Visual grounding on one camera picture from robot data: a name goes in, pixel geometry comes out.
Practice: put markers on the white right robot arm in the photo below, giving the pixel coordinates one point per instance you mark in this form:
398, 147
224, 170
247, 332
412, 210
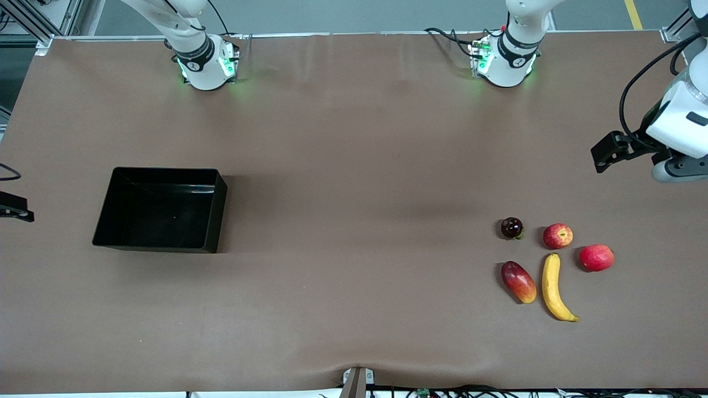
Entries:
207, 77

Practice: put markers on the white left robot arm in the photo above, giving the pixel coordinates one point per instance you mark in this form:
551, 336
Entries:
500, 74

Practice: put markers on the red pomegranate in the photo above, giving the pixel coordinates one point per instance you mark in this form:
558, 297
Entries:
596, 258

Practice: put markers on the yellow banana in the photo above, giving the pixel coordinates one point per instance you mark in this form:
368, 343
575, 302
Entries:
550, 287

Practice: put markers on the aluminium frame profile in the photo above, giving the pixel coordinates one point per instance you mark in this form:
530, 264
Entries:
30, 25
677, 27

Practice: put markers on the red yellow apple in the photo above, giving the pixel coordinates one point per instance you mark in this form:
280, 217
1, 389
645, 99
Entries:
557, 236

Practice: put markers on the dark purple mangosteen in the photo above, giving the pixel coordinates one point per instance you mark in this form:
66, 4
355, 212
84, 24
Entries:
511, 226

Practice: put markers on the red yellow mango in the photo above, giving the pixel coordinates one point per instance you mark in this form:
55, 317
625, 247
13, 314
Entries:
519, 282

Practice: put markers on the black plastic box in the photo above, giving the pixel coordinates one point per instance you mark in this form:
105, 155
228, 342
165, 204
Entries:
160, 215

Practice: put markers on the brown table mat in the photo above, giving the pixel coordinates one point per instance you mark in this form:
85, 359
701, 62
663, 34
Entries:
332, 304

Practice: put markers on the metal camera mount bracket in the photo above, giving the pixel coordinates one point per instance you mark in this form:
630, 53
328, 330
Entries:
357, 384

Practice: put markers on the small green circuit board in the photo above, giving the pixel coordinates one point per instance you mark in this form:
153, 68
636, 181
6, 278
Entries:
423, 393

